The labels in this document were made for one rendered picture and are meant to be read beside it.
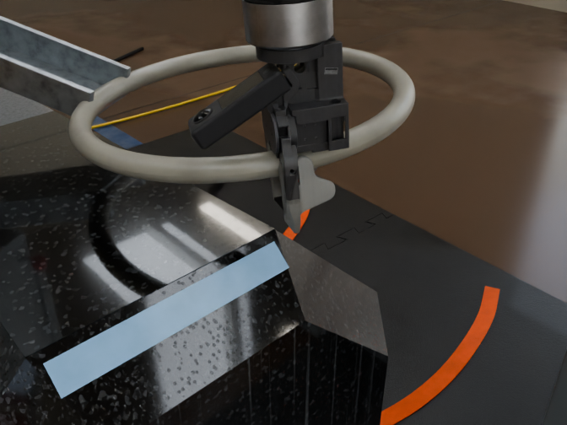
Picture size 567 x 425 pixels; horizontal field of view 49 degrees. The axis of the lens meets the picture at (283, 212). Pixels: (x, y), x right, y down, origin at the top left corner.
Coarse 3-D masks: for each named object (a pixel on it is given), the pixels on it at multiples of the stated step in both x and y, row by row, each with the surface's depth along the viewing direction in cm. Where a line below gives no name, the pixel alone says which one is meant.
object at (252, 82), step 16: (272, 64) 65; (256, 80) 64; (272, 80) 63; (224, 96) 66; (240, 96) 63; (256, 96) 63; (272, 96) 63; (208, 112) 64; (224, 112) 63; (240, 112) 64; (256, 112) 64; (192, 128) 64; (208, 128) 64; (224, 128) 64; (208, 144) 64
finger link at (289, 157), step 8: (280, 136) 65; (288, 136) 65; (280, 144) 65; (288, 144) 64; (280, 152) 66; (288, 152) 65; (296, 152) 65; (280, 160) 67; (288, 160) 65; (296, 160) 65; (288, 168) 65; (296, 168) 65; (288, 176) 65; (296, 176) 67; (288, 184) 66; (296, 184) 67; (288, 192) 67; (296, 192) 67; (288, 200) 67
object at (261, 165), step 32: (160, 64) 104; (192, 64) 107; (224, 64) 109; (352, 64) 101; (384, 64) 94; (96, 96) 93; (352, 128) 73; (384, 128) 75; (96, 160) 75; (128, 160) 72; (160, 160) 70; (192, 160) 69; (224, 160) 69; (256, 160) 68; (320, 160) 70
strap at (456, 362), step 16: (496, 288) 193; (496, 304) 186; (480, 320) 180; (480, 336) 174; (464, 352) 169; (448, 368) 164; (432, 384) 160; (448, 384) 160; (416, 400) 155; (384, 416) 151; (400, 416) 151
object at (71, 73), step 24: (0, 24) 101; (0, 48) 102; (24, 48) 102; (48, 48) 101; (72, 48) 100; (0, 72) 92; (24, 72) 91; (48, 72) 100; (72, 72) 102; (96, 72) 100; (120, 72) 99; (24, 96) 93; (48, 96) 92; (72, 96) 91
